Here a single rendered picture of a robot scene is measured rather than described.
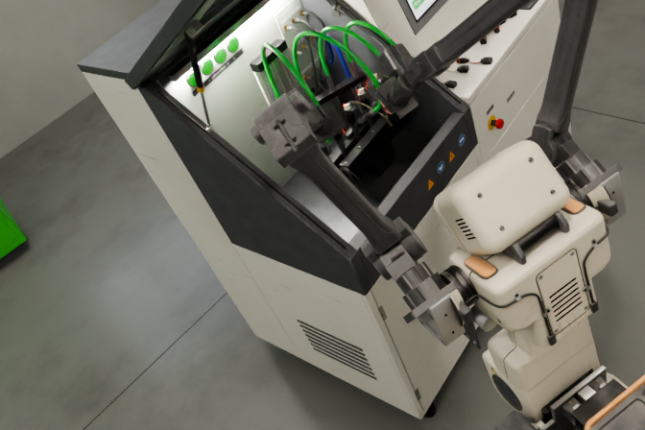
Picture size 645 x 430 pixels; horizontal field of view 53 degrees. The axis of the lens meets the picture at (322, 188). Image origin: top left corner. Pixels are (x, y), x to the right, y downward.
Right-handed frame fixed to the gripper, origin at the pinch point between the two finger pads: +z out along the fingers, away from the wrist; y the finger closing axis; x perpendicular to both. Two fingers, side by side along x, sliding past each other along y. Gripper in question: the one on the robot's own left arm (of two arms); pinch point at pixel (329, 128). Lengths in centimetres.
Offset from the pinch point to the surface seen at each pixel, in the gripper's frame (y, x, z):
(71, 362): 186, 10, 109
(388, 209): -0.9, 27.3, 10.3
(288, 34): 0, -40, 34
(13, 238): 224, -77, 167
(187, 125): 32.2, -20.8, -8.6
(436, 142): -22.2, 16.8, 29.0
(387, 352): 26, 66, 29
